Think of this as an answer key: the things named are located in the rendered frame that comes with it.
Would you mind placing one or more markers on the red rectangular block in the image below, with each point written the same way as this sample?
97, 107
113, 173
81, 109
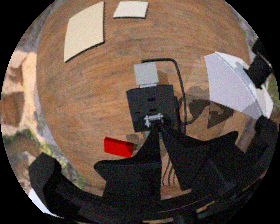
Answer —
117, 147

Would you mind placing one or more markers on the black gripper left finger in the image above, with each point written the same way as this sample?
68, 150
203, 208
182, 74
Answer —
144, 166

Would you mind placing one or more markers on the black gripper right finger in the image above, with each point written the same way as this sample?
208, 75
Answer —
188, 155

